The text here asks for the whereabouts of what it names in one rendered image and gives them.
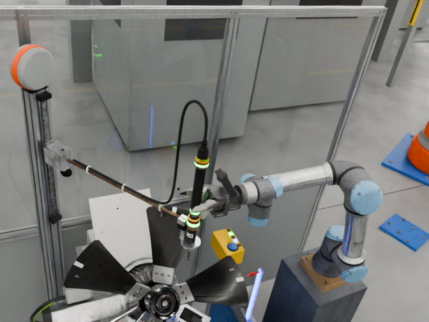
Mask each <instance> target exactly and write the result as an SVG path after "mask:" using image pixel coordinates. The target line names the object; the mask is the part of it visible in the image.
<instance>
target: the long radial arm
mask: <svg viewBox="0 0 429 322"><path fill-rule="evenodd" d="M128 298H129V296H128V295H120V294H115V293H109V292H102V293H97V294H94V295H93V297H91V299H88V300H84V301H81V302H76V303H72V304H65V302H63V303H59V304H55V305H51V306H49V307H50V311H51V315H52V322H93V321H97V320H99V319H103V318H107V317H111V316H115V315H117V314H122V313H124V312H127V311H129V310H130V308H131V307H130V306H129V305H130V303H128V302H129V299H128Z"/></svg>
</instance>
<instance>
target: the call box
mask: <svg viewBox="0 0 429 322"><path fill-rule="evenodd" d="M228 229H230V230H231V232H232V233H233V231H232V229H231V228H228ZM229 233H230V232H229ZM229 233H228V232H227V229H222V230H219V231H214V232H213V234H212V239H211V246H212V248H213V250H214V251H215V253H216V255H217V256H218V259H219V260H221V259H223V258H224V257H226V256H231V257H232V258H233V259H234V261H235V262H236V264H239V263H242V261H243V256H244V253H245V250H244V248H243V246H241V247H238V246H237V249H236V250H230V249H229V244H230V243H234V241H233V239H232V238H231V236H233V235H234V236H235V237H236V235H235V234H234V233H233V235H231V236H230V235H229ZM235 239H237V237H236V238H235ZM238 243H240V242H239V240H238V239H237V242H235V244H238Z"/></svg>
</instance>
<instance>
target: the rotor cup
mask: <svg viewBox="0 0 429 322"><path fill-rule="evenodd" d="M144 284H145V285H147V286H149V287H151V289H150V290H149V291H148V292H147V293H146V294H145V295H144V296H143V297H142V298H141V299H140V300H138V299H137V302H138V305H139V308H140V310H141V311H142V312H144V311H145V310H146V311H147V312H148V313H149V314H150V315H152V316H151V317H154V318H156V319H159V320H168V319H170V318H172V317H174V316H175V315H176V314H177V312H178V310H179V308H180V303H181V301H180V297H179V294H178V293H177V291H176V290H175V289H173V288H171V287H172V286H171V285H168V284H162V283H158V282H153V279H150V280H148V281H147V282H145V283H144ZM164 285H166V286H164ZM148 295H149V296H151V297H150V298H149V297H148ZM165 300H166V301H167V302H168V305H167V306H165V307H164V306H163V305H162V303H163V301H165Z"/></svg>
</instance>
